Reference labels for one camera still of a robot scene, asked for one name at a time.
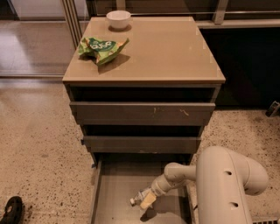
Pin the small grey floor object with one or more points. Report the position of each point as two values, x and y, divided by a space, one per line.
273 108

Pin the open bottom grey drawer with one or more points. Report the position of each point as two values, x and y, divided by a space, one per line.
117 182

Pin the clear plastic bottle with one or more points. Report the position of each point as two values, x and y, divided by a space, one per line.
136 201

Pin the grey drawer cabinet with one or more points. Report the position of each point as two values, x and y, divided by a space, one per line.
166 60

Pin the green chip bag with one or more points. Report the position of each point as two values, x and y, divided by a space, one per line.
102 50

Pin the white ceramic bowl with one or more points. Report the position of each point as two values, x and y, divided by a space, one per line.
118 19

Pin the floor vent grille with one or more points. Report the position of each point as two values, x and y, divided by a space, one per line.
268 221

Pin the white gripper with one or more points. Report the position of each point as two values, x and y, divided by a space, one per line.
157 187

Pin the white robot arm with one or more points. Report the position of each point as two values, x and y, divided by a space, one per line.
223 177

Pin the black shoe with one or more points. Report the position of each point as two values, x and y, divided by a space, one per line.
13 211

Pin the top grey drawer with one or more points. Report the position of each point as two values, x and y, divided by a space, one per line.
142 113

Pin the middle grey drawer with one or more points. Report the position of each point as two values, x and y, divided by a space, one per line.
142 144

